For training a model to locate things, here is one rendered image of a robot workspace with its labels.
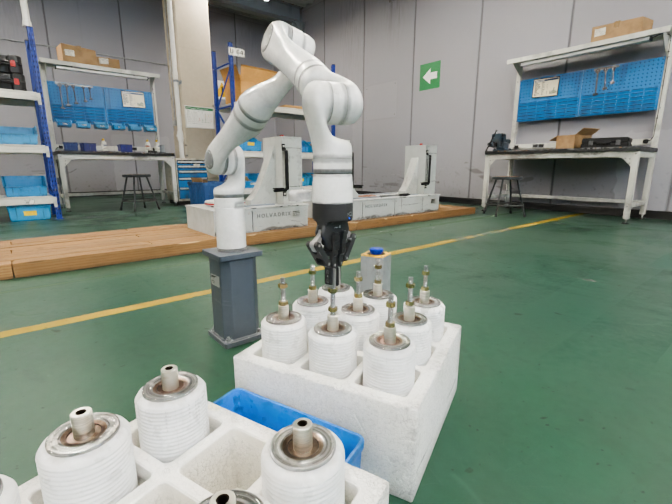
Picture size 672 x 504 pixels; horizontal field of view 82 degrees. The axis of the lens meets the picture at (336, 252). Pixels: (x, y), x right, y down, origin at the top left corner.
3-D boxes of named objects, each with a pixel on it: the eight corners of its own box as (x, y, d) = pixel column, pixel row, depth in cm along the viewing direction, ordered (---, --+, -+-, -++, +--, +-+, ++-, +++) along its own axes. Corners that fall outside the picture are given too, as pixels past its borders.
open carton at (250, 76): (219, 106, 575) (217, 70, 564) (260, 111, 623) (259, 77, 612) (239, 101, 534) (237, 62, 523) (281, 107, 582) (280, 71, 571)
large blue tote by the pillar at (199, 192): (188, 208, 530) (186, 181, 522) (216, 206, 559) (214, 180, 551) (205, 211, 496) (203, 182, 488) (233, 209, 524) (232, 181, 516)
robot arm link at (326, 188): (316, 198, 78) (316, 167, 77) (363, 201, 72) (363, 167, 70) (285, 201, 71) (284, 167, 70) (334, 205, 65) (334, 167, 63)
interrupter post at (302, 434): (288, 451, 44) (287, 425, 43) (300, 438, 46) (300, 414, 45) (305, 459, 42) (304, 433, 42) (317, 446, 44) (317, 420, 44)
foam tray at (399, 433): (237, 432, 83) (232, 356, 79) (325, 355, 117) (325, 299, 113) (412, 504, 66) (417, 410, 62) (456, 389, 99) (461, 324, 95)
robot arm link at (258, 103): (316, 31, 90) (267, 106, 107) (280, 10, 84) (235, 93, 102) (321, 57, 86) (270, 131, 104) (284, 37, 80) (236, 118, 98)
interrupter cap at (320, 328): (305, 332, 75) (305, 328, 75) (328, 319, 81) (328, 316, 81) (337, 342, 71) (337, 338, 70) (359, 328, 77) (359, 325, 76)
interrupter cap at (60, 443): (33, 443, 45) (32, 438, 45) (100, 409, 51) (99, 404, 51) (65, 469, 41) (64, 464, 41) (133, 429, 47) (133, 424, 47)
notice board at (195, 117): (185, 127, 638) (184, 105, 630) (214, 129, 668) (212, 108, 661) (186, 127, 636) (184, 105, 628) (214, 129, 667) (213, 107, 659)
